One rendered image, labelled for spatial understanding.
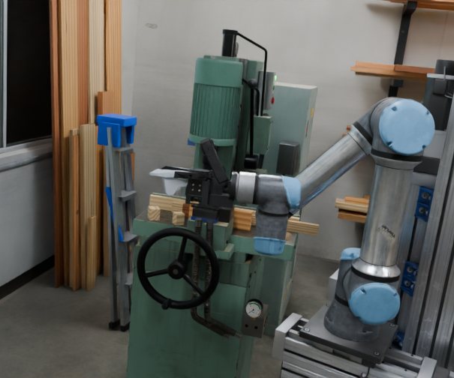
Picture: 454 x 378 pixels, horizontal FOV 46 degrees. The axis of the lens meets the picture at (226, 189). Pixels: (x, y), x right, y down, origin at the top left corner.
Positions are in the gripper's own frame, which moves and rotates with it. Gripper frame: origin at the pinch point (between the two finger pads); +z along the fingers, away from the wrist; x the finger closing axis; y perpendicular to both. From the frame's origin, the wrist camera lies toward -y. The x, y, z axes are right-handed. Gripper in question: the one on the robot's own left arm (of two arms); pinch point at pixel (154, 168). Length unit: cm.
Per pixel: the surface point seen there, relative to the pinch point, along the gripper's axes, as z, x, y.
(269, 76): -27, 96, -36
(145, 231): 12, 67, 29
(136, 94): 75, 323, -36
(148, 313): 9, 70, 61
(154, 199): 13, 83, 19
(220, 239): -16, 52, 26
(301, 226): -45, 73, 21
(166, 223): 5, 66, 25
